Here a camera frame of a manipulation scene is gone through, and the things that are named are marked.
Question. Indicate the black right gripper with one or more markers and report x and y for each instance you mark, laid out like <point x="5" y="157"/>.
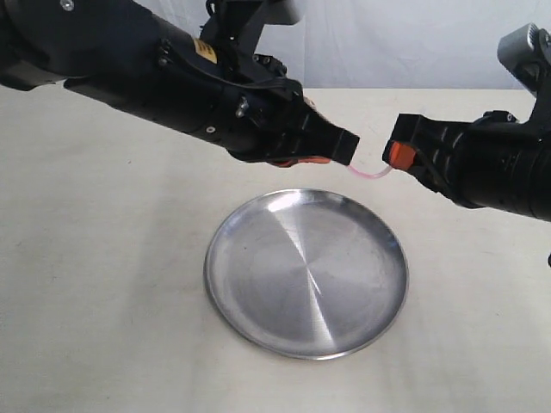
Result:
<point x="484" y="163"/>

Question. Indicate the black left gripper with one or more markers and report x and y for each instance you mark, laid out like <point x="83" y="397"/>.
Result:
<point x="272" y="122"/>

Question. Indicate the thin pink straw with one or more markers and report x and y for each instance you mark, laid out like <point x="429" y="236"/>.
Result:
<point x="370" y="176"/>

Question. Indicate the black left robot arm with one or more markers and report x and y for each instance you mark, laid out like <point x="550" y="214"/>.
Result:
<point x="214" y="87"/>

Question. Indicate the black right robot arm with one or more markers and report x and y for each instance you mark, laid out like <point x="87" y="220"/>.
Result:
<point x="537" y="197"/>

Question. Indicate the white backdrop cloth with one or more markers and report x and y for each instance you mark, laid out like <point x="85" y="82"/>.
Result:
<point x="401" y="44"/>

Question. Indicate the round silver metal plate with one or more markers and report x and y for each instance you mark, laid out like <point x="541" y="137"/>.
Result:
<point x="306" y="273"/>

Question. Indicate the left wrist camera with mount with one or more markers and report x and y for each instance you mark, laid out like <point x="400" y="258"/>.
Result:
<point x="234" y="29"/>

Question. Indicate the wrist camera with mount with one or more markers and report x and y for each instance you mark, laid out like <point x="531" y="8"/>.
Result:
<point x="525" y="54"/>
<point x="234" y="29"/>

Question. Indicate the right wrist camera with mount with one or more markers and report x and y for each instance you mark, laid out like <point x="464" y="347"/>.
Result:
<point x="525" y="54"/>

